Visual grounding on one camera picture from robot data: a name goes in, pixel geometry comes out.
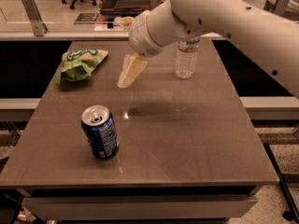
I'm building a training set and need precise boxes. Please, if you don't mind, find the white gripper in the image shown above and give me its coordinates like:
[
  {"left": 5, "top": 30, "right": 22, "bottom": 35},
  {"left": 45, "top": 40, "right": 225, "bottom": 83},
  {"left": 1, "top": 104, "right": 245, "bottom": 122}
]
[{"left": 114, "top": 10, "right": 164, "bottom": 89}]

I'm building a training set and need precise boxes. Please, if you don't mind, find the green rice chip bag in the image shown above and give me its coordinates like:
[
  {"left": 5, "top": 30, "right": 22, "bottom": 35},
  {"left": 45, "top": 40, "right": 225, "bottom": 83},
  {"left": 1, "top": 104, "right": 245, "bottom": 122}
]
[{"left": 57, "top": 49, "right": 109, "bottom": 84}]

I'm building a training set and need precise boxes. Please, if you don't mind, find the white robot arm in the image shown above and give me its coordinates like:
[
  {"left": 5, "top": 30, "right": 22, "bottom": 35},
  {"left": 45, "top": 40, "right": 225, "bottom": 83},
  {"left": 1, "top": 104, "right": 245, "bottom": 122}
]
[{"left": 118, "top": 0, "right": 299, "bottom": 97}]

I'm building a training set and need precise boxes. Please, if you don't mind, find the orange and blue cart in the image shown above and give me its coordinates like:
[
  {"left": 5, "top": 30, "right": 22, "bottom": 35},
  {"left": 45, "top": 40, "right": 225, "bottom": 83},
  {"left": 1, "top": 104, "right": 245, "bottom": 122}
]
[{"left": 100, "top": 0, "right": 163, "bottom": 17}]

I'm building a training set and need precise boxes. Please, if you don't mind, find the clear plastic water bottle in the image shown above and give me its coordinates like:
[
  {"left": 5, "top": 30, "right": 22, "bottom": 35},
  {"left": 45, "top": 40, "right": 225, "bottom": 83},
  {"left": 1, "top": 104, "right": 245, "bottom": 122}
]
[{"left": 175, "top": 36, "right": 200, "bottom": 78}]

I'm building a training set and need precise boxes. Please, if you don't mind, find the blue soda can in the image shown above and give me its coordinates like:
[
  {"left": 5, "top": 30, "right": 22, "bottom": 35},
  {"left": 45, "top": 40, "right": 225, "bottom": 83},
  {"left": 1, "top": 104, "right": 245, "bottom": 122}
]
[{"left": 81, "top": 105, "right": 119, "bottom": 160}]

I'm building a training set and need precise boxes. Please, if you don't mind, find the left metal glass bracket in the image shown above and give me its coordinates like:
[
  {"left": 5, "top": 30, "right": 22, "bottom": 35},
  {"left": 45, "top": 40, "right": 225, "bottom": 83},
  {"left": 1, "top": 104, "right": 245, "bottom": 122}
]
[{"left": 21, "top": 0, "right": 48, "bottom": 36}]

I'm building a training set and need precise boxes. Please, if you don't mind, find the right metal glass bracket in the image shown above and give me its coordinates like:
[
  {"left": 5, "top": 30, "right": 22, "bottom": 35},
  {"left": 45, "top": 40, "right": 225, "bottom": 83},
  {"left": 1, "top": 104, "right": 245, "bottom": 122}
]
[{"left": 263, "top": 0, "right": 290, "bottom": 16}]

